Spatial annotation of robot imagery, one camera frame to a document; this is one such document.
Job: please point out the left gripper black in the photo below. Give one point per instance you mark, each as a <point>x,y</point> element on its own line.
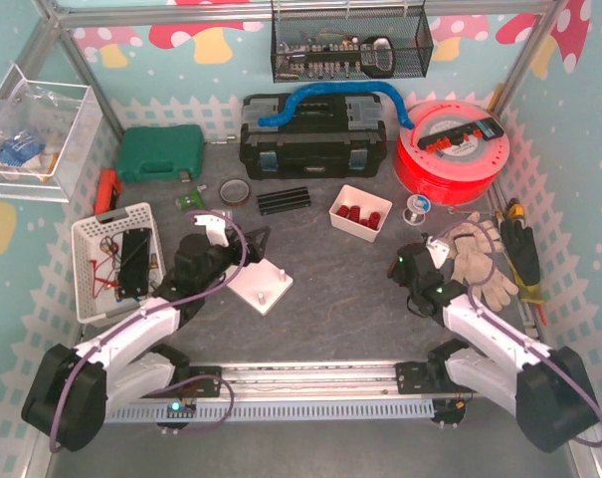
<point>239,247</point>

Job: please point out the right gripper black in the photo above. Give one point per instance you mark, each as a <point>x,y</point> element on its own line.
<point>407,269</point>

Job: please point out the black aluminium extrusion block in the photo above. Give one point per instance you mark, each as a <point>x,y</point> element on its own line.
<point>283,200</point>

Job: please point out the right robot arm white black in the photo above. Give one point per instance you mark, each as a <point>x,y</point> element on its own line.
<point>546,390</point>

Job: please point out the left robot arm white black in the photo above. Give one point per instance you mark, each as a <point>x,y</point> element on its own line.
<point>75,389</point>

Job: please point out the red spring in tray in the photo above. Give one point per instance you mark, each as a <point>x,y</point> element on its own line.
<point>372,221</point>
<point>350,213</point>

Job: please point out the white spring tray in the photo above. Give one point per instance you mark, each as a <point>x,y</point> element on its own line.
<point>368,203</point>

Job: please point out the brown tape roll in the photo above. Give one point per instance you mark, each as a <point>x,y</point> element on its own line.
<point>235,192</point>

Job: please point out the white work glove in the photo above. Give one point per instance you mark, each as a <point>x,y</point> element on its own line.
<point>472,244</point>

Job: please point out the green small tool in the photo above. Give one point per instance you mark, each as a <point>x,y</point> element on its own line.
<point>192,200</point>

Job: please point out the black device in basket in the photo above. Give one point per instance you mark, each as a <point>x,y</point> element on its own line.
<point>133,275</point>

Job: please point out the red filament spool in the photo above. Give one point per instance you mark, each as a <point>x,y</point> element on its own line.
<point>456,175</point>

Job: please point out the green plastic case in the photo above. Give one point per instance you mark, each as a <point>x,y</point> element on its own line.
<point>160,153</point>

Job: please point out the white perforated basket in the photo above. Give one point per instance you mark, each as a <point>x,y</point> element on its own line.
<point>96,245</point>

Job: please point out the black toolbox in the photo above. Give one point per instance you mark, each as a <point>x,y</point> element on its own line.
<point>333,136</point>

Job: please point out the orange utility knife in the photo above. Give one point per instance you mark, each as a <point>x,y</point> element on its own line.
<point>109,190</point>

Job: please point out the black red terminal strip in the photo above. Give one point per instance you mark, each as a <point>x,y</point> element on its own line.
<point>486,129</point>

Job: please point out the blue white glove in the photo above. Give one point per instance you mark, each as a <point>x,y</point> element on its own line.
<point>23,150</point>

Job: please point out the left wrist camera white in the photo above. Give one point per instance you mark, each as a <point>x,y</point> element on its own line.
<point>215,227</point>

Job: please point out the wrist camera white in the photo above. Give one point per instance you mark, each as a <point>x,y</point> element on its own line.
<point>215,227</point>
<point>439,250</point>

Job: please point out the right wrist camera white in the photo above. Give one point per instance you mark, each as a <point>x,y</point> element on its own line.
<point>439,250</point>

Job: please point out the white peg base plate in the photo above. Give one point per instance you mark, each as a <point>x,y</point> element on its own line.
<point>261,285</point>

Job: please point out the solder wire spool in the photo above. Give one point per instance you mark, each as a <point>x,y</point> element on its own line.
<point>417,207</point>

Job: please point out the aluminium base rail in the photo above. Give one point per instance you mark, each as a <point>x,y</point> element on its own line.
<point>318,390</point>

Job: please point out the black wire mesh basket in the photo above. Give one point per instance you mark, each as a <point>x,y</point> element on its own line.
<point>321,45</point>

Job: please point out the clear acrylic wall box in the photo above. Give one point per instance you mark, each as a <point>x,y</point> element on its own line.
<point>46,133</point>

